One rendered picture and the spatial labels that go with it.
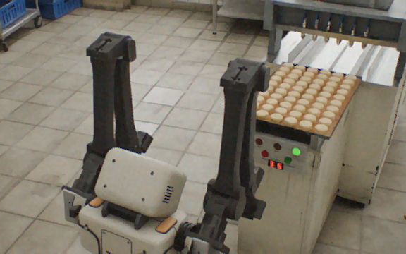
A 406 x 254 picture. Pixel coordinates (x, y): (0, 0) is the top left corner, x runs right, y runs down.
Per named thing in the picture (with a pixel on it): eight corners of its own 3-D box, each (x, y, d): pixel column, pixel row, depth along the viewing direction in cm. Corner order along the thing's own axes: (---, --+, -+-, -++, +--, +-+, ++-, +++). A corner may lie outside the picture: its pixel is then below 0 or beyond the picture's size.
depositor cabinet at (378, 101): (309, 98, 406) (323, -2, 362) (400, 118, 378) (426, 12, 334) (251, 181, 310) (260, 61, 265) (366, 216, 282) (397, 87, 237)
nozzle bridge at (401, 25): (280, 40, 290) (285, -17, 272) (408, 63, 262) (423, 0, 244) (259, 61, 265) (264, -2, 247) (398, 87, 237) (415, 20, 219)
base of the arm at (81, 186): (59, 188, 148) (90, 200, 143) (70, 164, 150) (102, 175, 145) (73, 196, 155) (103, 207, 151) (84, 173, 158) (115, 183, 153)
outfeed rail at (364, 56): (392, 8, 343) (394, -2, 339) (396, 8, 342) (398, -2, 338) (309, 149, 191) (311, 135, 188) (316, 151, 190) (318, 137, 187)
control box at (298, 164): (251, 156, 212) (254, 130, 204) (305, 171, 202) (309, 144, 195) (249, 161, 209) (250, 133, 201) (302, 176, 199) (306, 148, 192)
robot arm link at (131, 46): (95, 36, 144) (125, 42, 140) (107, 29, 149) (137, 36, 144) (109, 154, 167) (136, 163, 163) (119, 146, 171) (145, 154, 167)
